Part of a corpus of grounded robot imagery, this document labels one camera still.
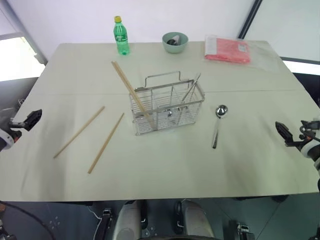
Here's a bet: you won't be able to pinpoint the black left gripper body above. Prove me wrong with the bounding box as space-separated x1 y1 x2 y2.
9 118 28 131

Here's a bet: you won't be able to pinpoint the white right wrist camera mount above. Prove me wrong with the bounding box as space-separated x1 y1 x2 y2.
300 138 320 159

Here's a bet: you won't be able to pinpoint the wooden chopstick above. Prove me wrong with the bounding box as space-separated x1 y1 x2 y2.
113 60 154 129
111 61 152 130
53 105 106 159
87 112 125 175

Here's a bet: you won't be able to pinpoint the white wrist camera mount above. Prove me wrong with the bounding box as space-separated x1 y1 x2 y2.
0 128 15 153
300 138 320 159

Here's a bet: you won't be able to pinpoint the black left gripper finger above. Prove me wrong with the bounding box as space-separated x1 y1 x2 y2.
26 108 43 124
23 112 42 132

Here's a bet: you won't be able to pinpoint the shiny metal spoon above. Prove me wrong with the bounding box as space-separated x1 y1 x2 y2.
211 104 229 150
157 106 189 126

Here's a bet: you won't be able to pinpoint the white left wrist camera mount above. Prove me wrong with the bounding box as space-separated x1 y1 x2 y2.
0 128 15 153

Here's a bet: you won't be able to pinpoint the pale green bowl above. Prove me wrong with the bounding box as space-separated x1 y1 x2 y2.
161 31 189 54

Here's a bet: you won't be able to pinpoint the black floor cable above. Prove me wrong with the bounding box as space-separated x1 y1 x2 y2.
0 200 55 240

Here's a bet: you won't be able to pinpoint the red cloth in plastic bag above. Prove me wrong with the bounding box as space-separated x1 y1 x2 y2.
204 34 252 65

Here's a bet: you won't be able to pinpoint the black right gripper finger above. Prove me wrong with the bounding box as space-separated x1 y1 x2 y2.
275 121 289 141
281 123 294 147

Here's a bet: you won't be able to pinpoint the dark window frame post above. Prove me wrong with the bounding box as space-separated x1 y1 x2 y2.
236 0 264 40

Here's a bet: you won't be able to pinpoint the silver wire cutlery basket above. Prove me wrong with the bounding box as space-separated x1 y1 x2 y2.
129 70 206 136

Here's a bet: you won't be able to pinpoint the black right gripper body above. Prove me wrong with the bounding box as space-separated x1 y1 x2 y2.
284 137 304 151

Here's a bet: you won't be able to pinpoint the grey rounded robot leg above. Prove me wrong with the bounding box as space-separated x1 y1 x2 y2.
174 199 216 238
111 199 144 240

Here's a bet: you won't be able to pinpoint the green plastic soda bottle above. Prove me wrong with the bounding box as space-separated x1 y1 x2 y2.
113 15 131 56

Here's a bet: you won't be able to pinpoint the grey window frame post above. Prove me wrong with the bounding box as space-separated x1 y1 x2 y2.
0 0 49 66

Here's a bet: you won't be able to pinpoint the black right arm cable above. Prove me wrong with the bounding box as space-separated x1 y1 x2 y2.
298 119 320 142

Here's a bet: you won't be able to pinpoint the dark object with white part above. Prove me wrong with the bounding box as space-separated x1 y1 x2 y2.
166 35 181 46

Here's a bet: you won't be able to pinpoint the metal chopstick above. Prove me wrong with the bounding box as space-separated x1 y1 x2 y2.
181 72 201 103
183 73 202 104

